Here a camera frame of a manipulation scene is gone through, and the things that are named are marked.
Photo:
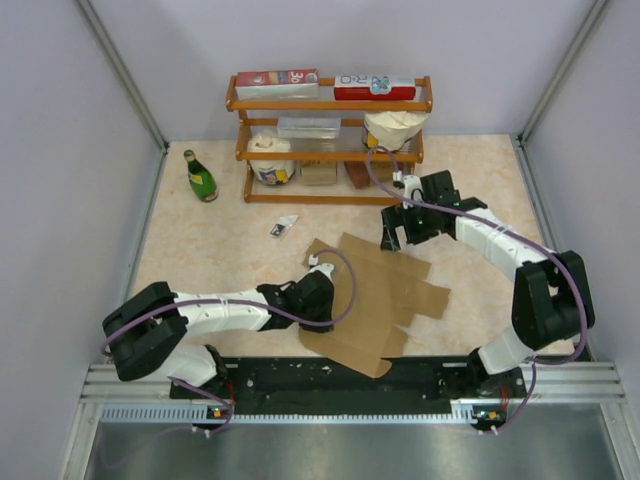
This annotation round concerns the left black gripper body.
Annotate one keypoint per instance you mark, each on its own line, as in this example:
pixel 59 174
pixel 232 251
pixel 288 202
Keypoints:
pixel 319 313

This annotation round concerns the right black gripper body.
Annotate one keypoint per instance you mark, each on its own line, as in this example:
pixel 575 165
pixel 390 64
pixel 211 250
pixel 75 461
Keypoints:
pixel 420 224

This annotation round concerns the brown cardboard box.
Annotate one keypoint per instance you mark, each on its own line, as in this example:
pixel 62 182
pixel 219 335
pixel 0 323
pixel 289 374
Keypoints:
pixel 392 288

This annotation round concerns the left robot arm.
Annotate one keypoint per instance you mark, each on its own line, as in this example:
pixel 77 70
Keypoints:
pixel 155 331

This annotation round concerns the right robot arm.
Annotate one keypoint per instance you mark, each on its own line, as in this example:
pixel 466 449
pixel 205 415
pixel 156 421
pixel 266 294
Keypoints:
pixel 551 296

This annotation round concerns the red white carton box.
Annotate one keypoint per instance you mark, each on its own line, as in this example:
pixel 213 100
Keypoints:
pixel 377 87

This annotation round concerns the red silver foil box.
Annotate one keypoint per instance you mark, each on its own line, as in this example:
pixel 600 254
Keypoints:
pixel 277 84

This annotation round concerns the brown brick package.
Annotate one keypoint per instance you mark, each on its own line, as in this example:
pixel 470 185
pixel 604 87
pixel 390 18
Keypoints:
pixel 359 175

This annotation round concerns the small clear plastic packet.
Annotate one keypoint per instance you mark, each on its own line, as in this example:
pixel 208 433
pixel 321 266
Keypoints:
pixel 282 226

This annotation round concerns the large white paper bag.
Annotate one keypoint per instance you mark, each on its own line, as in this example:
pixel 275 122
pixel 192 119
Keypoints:
pixel 391 129

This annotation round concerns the tan cardboard block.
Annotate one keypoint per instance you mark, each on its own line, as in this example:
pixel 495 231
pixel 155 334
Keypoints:
pixel 317 173

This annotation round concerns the small white flour bag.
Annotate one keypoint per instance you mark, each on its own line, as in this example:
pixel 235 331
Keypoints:
pixel 271 168

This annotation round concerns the clear plastic container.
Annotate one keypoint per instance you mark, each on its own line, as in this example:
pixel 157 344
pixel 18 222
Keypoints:
pixel 308 128

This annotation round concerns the green glass bottle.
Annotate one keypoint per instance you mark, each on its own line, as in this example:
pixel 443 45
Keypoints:
pixel 200 179

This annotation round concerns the wooden three-tier shelf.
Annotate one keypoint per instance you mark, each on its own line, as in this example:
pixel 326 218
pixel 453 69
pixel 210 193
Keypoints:
pixel 348 147

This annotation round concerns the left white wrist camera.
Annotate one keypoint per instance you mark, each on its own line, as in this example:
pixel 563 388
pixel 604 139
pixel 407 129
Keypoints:
pixel 316 266

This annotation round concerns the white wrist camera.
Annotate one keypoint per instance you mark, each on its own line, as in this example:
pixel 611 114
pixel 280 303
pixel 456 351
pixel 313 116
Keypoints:
pixel 316 266
pixel 412 188

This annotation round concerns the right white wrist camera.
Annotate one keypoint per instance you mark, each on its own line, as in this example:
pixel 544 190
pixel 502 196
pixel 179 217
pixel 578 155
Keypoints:
pixel 412 188

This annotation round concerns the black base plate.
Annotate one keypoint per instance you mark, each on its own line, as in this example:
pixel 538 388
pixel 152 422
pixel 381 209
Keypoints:
pixel 308 385

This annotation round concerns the grey slotted cable duct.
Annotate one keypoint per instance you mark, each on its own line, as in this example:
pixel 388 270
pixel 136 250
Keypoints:
pixel 202 414

